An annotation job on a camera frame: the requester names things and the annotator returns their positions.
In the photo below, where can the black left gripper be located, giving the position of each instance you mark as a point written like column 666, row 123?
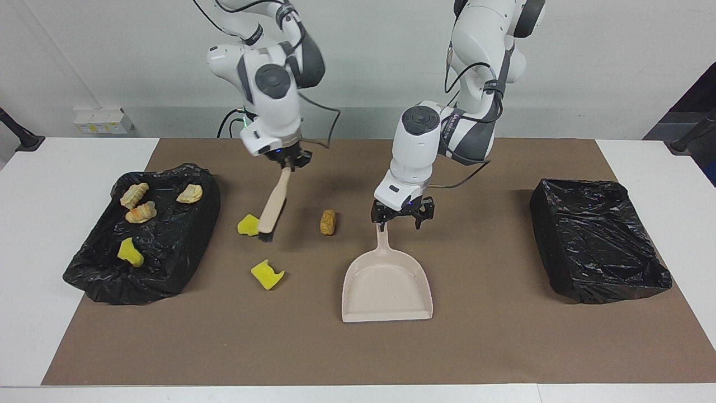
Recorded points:
column 403, row 214

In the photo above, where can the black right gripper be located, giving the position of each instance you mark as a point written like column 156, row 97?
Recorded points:
column 292, row 154

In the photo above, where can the beige brush with black bristles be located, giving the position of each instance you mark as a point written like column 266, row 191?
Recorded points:
column 274, row 207

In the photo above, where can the brown croquette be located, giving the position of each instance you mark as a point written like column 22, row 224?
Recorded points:
column 328, row 223

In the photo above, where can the beige plastic dustpan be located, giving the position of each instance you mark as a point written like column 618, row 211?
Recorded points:
column 386, row 285

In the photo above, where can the rounded yellow sponge piece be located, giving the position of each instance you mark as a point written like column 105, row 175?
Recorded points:
column 246, row 225

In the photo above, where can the small pale bread chunk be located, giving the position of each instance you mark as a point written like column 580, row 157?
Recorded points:
column 190, row 194

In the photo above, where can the notched yellow sponge piece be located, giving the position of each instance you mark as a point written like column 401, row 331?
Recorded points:
column 265, row 275

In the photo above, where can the orange striped bread slice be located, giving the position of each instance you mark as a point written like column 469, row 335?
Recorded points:
column 141, row 213

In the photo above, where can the ribbed rectangular bread piece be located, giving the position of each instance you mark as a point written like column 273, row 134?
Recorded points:
column 134, row 195

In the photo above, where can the yellow and green sponge piece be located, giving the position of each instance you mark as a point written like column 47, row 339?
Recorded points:
column 131, row 253

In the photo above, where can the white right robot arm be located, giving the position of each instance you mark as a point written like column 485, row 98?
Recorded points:
column 274, row 101

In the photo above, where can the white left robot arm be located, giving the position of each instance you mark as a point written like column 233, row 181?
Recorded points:
column 417, row 151

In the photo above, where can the crumpled black bag bin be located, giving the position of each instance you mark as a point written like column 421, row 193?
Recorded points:
column 168, row 252

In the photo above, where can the boxy black bag bin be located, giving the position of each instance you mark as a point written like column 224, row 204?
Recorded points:
column 593, row 240

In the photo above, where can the brown paper table mat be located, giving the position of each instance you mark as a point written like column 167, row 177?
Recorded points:
column 503, row 336

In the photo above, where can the black clamp stand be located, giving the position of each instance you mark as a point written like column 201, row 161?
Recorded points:
column 679, row 146
column 28, row 143

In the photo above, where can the dark background partition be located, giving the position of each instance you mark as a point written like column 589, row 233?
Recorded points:
column 699, row 101

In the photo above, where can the white wall socket boxes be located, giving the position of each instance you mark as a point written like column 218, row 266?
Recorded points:
column 100, row 120

